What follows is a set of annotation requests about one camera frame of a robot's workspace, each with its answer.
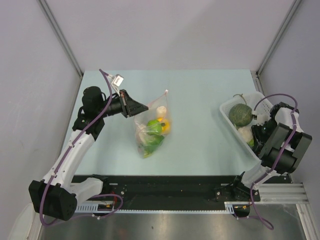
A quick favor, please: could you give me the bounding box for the green netted melon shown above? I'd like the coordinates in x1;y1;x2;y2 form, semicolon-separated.
228;103;253;127

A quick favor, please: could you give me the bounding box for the green lime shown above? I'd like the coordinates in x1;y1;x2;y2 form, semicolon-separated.
146;119;162;135

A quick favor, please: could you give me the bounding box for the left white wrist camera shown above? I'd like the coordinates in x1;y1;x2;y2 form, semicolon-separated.
107;74;124;96

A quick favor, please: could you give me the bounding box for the aluminium frame rail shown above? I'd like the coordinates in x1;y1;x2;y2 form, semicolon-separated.
257;183;309;205

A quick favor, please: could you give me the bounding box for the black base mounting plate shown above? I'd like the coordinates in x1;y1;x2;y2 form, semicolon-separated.
71;174;261;211

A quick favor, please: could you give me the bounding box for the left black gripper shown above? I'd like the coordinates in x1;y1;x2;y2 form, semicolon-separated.
97;89;148;119

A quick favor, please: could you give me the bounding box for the white cauliflower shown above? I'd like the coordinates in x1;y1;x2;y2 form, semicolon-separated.
237;126;254;148

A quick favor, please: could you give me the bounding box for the yellow bell pepper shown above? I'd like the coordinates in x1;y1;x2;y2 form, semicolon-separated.
157;117;171;135

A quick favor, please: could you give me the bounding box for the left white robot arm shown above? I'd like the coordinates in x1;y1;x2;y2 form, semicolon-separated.
28;86;149;221

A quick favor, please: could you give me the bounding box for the clear pink zip top bag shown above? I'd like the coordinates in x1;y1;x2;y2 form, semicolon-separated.
134;90;172;158

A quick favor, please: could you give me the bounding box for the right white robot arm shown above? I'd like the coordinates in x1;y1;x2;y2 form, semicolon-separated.
230;102;312;201

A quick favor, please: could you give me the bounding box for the green lettuce cabbage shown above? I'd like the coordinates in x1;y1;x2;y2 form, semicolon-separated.
139;134;165;158

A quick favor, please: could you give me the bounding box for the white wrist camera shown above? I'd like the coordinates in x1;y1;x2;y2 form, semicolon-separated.
107;74;124;96
252;111;269;126

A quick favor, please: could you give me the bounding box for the white perforated plastic basket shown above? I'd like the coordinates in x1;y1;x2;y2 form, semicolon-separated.
219;91;273;161

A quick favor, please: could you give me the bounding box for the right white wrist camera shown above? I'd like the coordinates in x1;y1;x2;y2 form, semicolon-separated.
252;111;269;126

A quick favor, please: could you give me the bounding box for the white slotted cable duct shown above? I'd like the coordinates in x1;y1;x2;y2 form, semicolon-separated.
75;201;251;215

